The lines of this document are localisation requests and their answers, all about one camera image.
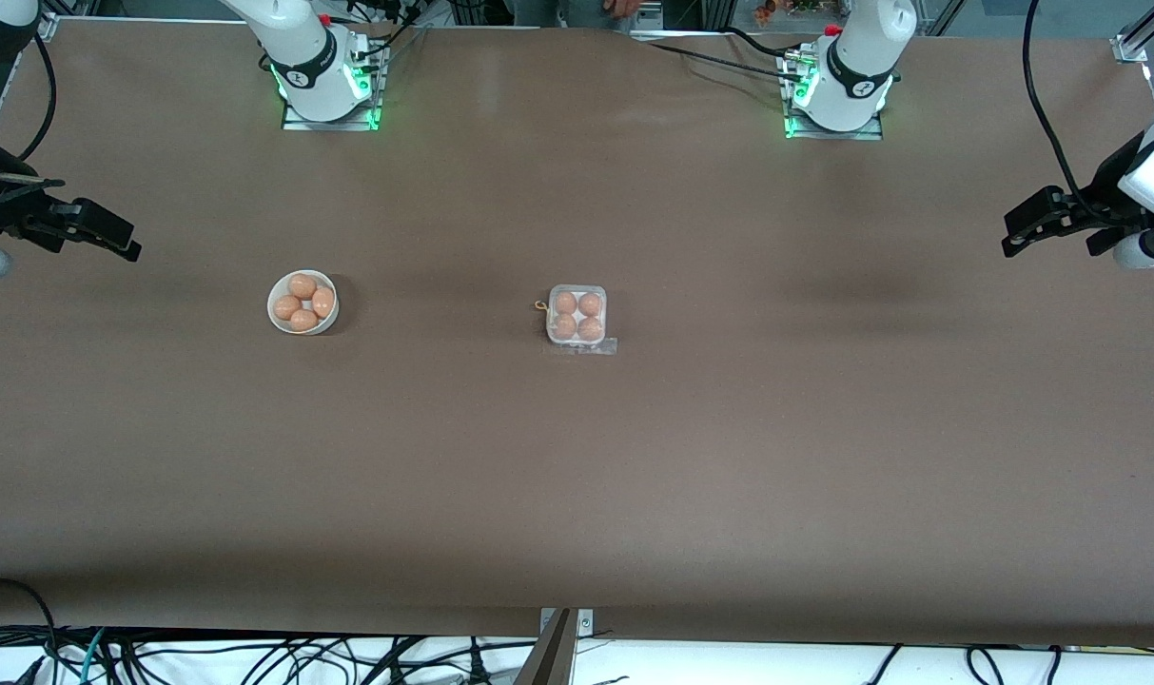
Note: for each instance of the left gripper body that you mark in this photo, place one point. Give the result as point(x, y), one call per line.
point(1106, 201)

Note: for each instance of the clear plastic egg carton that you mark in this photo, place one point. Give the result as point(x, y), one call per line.
point(576, 315)

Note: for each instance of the brown egg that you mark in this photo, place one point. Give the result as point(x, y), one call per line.
point(303, 320)
point(590, 328)
point(590, 303)
point(322, 303)
point(564, 325)
point(287, 305)
point(302, 285)
point(565, 303)

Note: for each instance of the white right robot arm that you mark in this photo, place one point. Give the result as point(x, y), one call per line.
point(305, 57)

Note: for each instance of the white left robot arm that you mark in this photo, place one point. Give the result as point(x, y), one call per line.
point(852, 67)

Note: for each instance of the white round bowl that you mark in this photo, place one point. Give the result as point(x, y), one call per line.
point(281, 323)

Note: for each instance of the orange artificial flowers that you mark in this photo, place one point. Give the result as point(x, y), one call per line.
point(765, 11)

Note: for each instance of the clear tape strip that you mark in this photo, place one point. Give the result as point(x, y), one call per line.
point(605, 348)

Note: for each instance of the person in grey clothes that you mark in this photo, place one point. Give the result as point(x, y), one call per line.
point(586, 11)

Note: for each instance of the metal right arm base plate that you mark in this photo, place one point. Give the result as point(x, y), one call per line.
point(329, 125)

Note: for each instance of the small metal bracket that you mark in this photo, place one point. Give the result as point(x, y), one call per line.
point(585, 623)

